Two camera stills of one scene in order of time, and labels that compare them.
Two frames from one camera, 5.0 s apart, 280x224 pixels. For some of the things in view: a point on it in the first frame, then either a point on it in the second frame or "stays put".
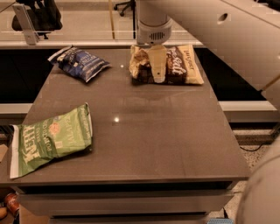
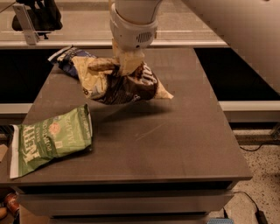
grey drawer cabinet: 121,201 stays put
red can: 12,202 stays put
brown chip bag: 182,66 → 103,82
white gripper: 154,34 → 131,34
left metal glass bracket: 26,23 stays put
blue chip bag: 80,63 stays put
